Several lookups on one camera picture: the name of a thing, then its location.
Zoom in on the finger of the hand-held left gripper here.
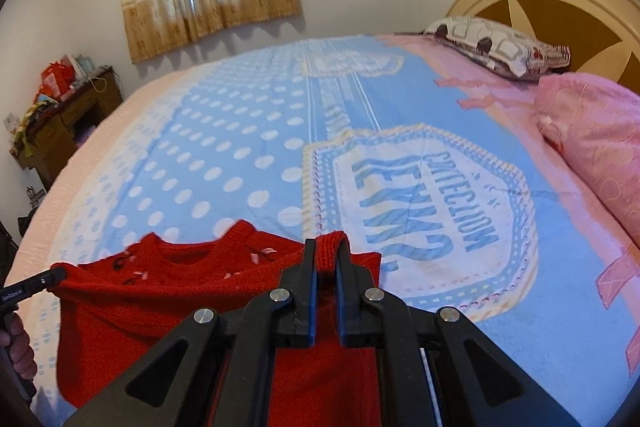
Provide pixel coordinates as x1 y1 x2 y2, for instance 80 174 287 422
22 267 69 294

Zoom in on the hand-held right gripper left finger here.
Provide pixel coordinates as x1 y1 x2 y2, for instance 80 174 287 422
62 238 318 427

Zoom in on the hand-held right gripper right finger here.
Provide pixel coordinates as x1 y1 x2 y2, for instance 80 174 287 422
334 239 583 427

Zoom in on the red knitted embroidered sweater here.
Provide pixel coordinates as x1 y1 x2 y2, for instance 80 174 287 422
47 219 383 427

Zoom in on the person's left hand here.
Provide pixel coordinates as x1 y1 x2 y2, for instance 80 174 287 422
0 312 39 379

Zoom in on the dark wooden desk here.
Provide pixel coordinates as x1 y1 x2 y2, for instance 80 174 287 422
11 67 124 188

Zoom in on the yellow green striped cloth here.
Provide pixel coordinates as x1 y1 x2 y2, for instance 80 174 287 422
17 99 57 144

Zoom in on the blue polka dot bed sheet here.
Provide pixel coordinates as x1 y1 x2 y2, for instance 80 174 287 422
30 34 640 427

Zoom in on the red gift box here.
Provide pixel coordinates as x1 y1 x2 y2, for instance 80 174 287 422
40 62 74 98

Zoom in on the pale pink quilted mattress pad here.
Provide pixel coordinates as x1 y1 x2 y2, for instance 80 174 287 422
12 69 221 258

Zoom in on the white patterned pillow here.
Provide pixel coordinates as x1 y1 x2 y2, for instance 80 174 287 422
424 17 572 82

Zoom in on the folded pink quilt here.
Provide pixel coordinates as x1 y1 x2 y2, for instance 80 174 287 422
536 73 640 233

